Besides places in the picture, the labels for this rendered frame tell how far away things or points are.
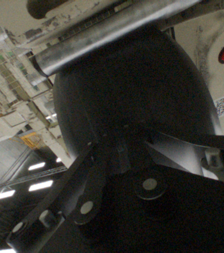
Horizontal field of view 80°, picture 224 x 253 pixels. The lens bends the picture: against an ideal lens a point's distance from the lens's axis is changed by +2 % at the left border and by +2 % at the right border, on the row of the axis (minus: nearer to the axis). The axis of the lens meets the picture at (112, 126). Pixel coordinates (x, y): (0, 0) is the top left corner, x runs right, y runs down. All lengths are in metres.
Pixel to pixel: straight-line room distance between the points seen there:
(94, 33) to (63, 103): 0.14
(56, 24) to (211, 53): 0.38
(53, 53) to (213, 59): 0.40
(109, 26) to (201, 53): 0.27
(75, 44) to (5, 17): 0.10
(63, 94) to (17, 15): 0.13
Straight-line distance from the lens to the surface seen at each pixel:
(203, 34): 0.45
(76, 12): 0.27
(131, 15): 0.30
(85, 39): 0.29
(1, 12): 0.30
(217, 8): 0.37
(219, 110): 0.57
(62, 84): 0.30
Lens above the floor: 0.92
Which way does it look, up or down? 29 degrees up
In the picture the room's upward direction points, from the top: 154 degrees clockwise
